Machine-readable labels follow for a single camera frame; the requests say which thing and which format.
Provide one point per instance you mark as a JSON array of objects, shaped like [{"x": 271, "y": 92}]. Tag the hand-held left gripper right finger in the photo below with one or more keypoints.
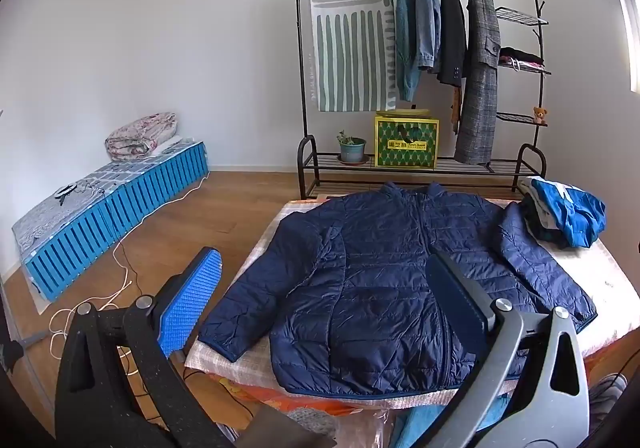
[{"x": 460, "y": 298}]

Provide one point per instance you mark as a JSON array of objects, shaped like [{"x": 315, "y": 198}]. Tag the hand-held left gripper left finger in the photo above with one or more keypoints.
[{"x": 192, "y": 298}]

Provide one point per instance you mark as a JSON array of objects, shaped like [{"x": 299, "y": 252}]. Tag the navy puffer jacket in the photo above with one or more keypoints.
[{"x": 370, "y": 278}]

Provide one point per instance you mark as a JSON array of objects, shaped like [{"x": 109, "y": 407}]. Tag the dark folded clothes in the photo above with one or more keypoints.
[{"x": 537, "y": 223}]

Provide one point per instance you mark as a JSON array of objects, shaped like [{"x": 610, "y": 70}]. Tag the pile of blue clothes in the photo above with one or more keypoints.
[{"x": 575, "y": 213}]

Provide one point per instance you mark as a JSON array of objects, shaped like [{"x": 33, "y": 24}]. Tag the black metal clothes rack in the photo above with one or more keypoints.
[{"x": 330, "y": 159}]

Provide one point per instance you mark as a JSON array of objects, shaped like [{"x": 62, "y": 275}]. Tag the folded clothes on rack shelf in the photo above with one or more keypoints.
[{"x": 520, "y": 55}]

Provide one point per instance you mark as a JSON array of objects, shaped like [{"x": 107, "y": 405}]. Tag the orange cloth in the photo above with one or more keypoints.
[{"x": 260, "y": 390}]

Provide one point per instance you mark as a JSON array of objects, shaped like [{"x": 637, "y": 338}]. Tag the green yellow box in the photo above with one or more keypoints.
[{"x": 406, "y": 143}]

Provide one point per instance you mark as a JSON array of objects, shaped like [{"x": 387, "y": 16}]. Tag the folded floral quilt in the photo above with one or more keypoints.
[{"x": 140, "y": 135}]

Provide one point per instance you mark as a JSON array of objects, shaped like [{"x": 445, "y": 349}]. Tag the potted plant in teal pot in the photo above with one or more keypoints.
[{"x": 352, "y": 148}]

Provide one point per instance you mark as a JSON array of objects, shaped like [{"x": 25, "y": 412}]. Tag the grey plaid coat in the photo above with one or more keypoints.
[{"x": 477, "y": 103}]

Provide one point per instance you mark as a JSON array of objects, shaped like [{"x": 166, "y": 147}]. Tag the small brown teddy bear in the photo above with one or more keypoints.
[{"x": 539, "y": 115}]

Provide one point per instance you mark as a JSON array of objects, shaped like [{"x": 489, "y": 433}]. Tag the teal denim shirt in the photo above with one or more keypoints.
[{"x": 404, "y": 53}]

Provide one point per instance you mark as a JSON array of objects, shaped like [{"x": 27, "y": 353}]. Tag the green striped white blanket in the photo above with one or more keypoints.
[{"x": 350, "y": 53}]

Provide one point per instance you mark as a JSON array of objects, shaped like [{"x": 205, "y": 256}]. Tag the black blazer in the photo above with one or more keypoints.
[{"x": 452, "y": 28}]

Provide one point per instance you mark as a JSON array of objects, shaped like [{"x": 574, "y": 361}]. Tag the blue denim jacket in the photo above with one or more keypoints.
[{"x": 427, "y": 18}]

